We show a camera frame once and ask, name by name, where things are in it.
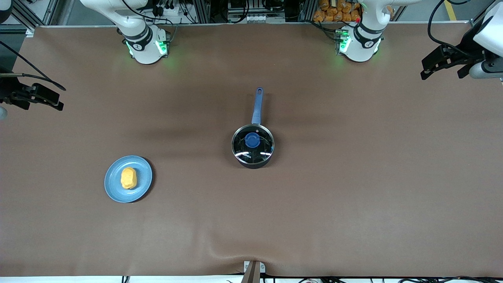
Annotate yellow potato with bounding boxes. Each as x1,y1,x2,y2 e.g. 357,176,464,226
120,167,138,190

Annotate glass lid with blue knob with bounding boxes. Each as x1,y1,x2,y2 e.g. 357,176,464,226
232,124,275,165

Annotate blue round plate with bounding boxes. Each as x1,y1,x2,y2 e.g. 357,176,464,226
104,155,153,204

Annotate pile of orange packets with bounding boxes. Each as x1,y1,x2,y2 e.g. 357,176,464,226
313,0,362,22

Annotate white power strip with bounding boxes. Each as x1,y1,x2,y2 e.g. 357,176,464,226
151,0,185,18

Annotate brown table mat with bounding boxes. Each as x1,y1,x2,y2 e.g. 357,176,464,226
0,22,503,277

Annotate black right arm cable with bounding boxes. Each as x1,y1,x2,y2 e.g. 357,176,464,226
0,41,66,91

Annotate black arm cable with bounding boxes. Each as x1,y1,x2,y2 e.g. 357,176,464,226
0,41,66,91
428,0,472,53

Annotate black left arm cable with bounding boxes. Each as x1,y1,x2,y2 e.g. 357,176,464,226
428,0,472,53

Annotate aluminium frame rail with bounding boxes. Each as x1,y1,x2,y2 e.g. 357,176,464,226
470,6,494,29
11,0,42,38

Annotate aluminium frame post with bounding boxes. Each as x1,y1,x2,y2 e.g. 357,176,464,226
193,0,211,23

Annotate dark pot with blue handle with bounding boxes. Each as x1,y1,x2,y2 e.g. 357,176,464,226
231,87,275,169

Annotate metal table edge bracket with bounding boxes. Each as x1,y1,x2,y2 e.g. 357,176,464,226
242,261,266,283

